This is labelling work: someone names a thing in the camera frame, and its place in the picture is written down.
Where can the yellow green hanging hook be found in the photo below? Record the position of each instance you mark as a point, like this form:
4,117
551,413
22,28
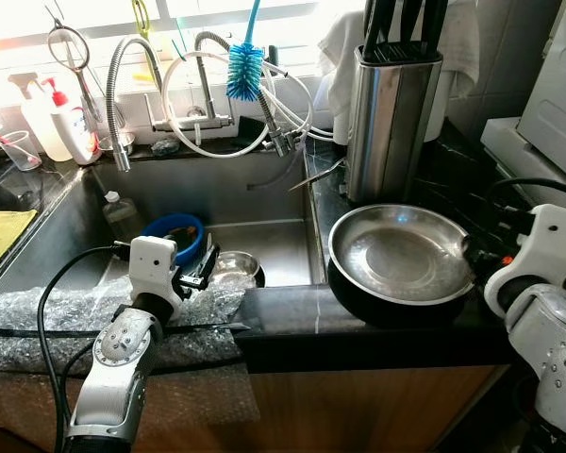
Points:
133,15

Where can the white soap bottle red pump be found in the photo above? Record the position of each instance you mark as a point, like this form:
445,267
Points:
75,137

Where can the yellow cloth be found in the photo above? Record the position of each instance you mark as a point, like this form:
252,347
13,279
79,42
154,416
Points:
0,241

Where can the clear plastic cup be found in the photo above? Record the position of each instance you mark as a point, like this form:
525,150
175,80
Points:
21,153

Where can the blue bottle brush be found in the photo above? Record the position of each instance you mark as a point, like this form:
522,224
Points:
244,71

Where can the blue plastic bowl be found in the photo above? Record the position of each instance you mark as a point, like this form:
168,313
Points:
196,247

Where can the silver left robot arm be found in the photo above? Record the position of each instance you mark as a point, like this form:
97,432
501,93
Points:
118,377

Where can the stainless steel sink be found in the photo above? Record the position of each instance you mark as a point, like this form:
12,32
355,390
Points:
255,193

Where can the thin grey stick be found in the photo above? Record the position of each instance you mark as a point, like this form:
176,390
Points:
316,174

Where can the thin white tubing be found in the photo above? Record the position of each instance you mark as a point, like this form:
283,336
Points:
307,99

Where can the medium steel bowl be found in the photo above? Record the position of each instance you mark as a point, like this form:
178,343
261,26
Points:
236,267

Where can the clear bubble wrap sheet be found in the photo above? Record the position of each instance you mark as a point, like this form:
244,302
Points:
38,302

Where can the small clear bottle white cap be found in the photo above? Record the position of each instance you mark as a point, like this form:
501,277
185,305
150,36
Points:
119,212

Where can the large steel plate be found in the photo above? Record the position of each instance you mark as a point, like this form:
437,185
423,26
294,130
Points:
401,255

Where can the chrome sink faucet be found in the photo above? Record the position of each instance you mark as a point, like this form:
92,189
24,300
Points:
203,94

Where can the wooden cabinet front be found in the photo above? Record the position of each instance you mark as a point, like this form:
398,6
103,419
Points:
377,406

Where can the white hanging towel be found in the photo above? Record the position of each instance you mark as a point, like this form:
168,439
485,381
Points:
338,47

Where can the black frying pan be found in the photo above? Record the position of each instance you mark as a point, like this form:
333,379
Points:
377,311

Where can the steel knife block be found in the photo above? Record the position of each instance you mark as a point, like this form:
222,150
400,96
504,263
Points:
391,127

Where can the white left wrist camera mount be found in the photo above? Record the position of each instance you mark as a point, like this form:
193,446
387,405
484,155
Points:
151,269

